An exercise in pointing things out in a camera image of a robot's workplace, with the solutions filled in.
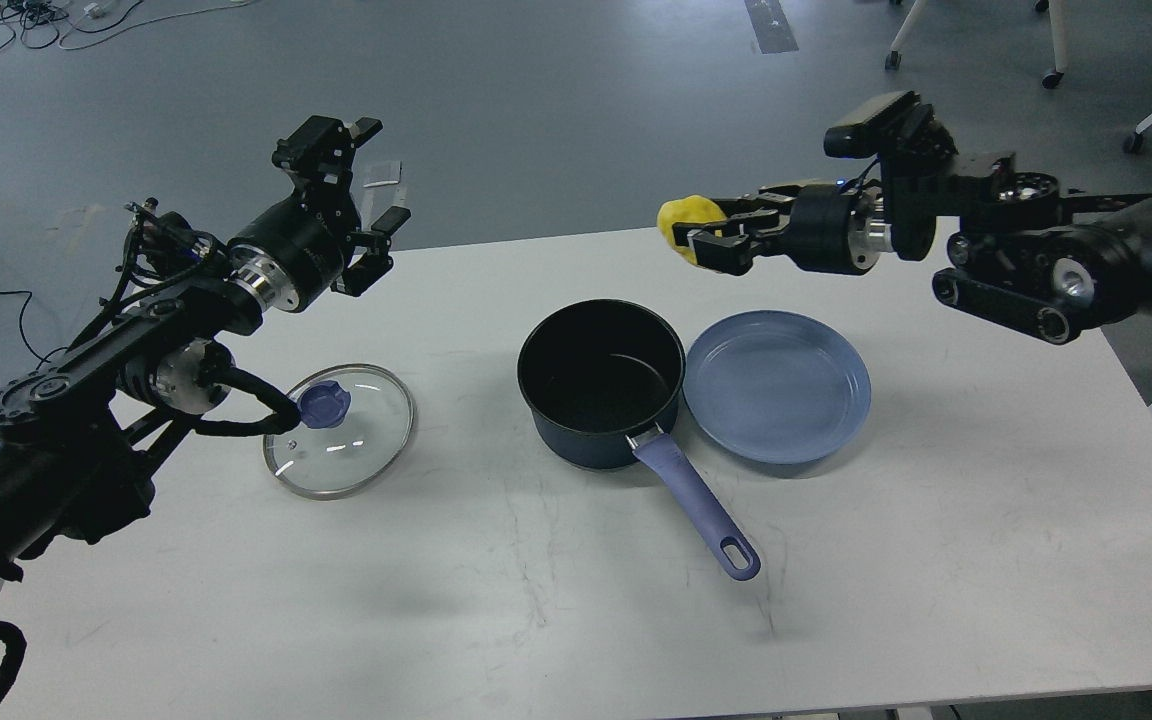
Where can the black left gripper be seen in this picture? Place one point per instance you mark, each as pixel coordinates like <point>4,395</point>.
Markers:
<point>294,251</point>

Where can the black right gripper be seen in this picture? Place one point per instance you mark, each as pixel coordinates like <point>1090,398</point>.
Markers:
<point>821,228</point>

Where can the glass lid purple knob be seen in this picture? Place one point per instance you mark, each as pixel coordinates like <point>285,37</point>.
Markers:
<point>356,420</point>

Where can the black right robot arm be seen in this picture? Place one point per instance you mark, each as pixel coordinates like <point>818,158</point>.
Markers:
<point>1025,255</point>

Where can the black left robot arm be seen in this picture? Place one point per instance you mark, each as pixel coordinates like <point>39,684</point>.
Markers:
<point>82,437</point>

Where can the blue round plate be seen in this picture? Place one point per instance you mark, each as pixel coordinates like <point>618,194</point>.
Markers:
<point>777,388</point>

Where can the grey tape strip on floor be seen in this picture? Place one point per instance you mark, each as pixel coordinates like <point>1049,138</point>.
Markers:
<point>772,30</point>

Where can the white chair leg with caster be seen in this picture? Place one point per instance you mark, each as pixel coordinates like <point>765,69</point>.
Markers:
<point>980,34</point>

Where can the dark blue saucepan purple handle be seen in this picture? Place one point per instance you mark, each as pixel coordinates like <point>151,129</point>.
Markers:
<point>604,380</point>

